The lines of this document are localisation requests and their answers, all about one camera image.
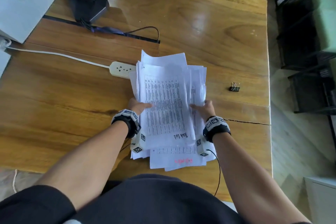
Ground person's right hand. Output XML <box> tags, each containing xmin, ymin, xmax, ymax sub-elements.
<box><xmin>189</xmin><ymin>100</ymin><xmax>216</xmax><ymax>122</ymax></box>

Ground person's left hand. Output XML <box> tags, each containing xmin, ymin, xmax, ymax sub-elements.
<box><xmin>128</xmin><ymin>98</ymin><xmax>153</xmax><ymax>116</ymax></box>

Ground pile of printed papers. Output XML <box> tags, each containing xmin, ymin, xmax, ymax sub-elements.
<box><xmin>129</xmin><ymin>49</ymin><xmax>217</xmax><ymax>172</ymax></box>

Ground person's left forearm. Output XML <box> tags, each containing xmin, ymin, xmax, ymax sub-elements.
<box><xmin>34</xmin><ymin>120</ymin><xmax>129</xmax><ymax>211</ymax></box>

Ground person's right forearm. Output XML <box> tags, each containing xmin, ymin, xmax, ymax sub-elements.
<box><xmin>211</xmin><ymin>132</ymin><xmax>312</xmax><ymax>224</ymax></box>

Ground person's black shirt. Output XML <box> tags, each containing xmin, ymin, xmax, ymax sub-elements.
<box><xmin>0</xmin><ymin>174</ymin><xmax>245</xmax><ymax>224</ymax></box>

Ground left wristband with markers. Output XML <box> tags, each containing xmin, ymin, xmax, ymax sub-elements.
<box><xmin>111</xmin><ymin>109</ymin><xmax>141</xmax><ymax>139</ymax></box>

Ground wristband with markers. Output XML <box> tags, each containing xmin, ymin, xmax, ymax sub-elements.
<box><xmin>111</xmin><ymin>109</ymin><xmax>141</xmax><ymax>139</ymax></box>
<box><xmin>202</xmin><ymin>115</ymin><xmax>231</xmax><ymax>143</ymax></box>

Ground right wristband with markers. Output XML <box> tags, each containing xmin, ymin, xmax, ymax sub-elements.
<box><xmin>202</xmin><ymin>115</ymin><xmax>231</xmax><ymax>143</ymax></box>

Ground white power strip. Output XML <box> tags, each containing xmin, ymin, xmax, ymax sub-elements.
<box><xmin>109</xmin><ymin>61</ymin><xmax>137</xmax><ymax>79</ymax></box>

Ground white cabinet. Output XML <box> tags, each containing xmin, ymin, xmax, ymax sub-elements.
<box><xmin>304</xmin><ymin>176</ymin><xmax>336</xmax><ymax>224</ymax></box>

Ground white extension socket block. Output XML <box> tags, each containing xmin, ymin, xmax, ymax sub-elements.
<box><xmin>0</xmin><ymin>36</ymin><xmax>12</xmax><ymax>51</ymax></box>

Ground row of green cushioned stools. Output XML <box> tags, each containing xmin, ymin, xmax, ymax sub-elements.
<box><xmin>186</xmin><ymin>0</ymin><xmax>336</xmax><ymax>117</ymax></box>

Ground large white box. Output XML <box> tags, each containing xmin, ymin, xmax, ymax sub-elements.
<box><xmin>0</xmin><ymin>0</ymin><xmax>59</xmax><ymax>44</ymax></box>

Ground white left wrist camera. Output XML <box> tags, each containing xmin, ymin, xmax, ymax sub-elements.
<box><xmin>130</xmin><ymin>132</ymin><xmax>147</xmax><ymax>154</ymax></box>

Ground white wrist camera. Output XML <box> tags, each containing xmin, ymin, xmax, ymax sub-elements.
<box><xmin>130</xmin><ymin>132</ymin><xmax>147</xmax><ymax>154</ymax></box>
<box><xmin>196</xmin><ymin>135</ymin><xmax>212</xmax><ymax>158</ymax></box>

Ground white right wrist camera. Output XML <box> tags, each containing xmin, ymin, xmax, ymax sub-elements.
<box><xmin>196</xmin><ymin>135</ymin><xmax>212</xmax><ymax>158</ymax></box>

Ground black right camera cable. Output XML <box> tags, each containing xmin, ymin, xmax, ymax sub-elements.
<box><xmin>206</xmin><ymin>149</ymin><xmax>222</xmax><ymax>197</ymax></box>

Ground black monitor cable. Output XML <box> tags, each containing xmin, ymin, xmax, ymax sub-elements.
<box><xmin>80</xmin><ymin>19</ymin><xmax>160</xmax><ymax>43</ymax></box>

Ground white power strip cable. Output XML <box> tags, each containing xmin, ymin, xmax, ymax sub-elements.
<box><xmin>5</xmin><ymin>46</ymin><xmax>111</xmax><ymax>69</ymax></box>

